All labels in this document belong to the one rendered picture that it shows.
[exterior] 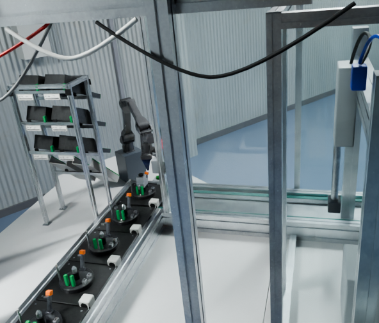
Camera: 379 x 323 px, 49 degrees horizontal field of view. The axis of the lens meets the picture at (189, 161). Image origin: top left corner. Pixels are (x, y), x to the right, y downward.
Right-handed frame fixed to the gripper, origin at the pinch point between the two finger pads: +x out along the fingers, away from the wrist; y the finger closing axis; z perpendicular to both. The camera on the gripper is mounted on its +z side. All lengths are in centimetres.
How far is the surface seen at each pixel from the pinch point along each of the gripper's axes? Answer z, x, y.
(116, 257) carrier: -14, 32, -59
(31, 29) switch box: -101, -110, 159
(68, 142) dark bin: -38.7, -16.6, -16.0
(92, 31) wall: -55, -115, 212
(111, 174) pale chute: -21.8, 5.1, 6.5
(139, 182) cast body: -4.7, 9.0, -7.1
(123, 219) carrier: -12.9, 22.7, -30.3
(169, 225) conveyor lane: 10.0, 30.7, -21.1
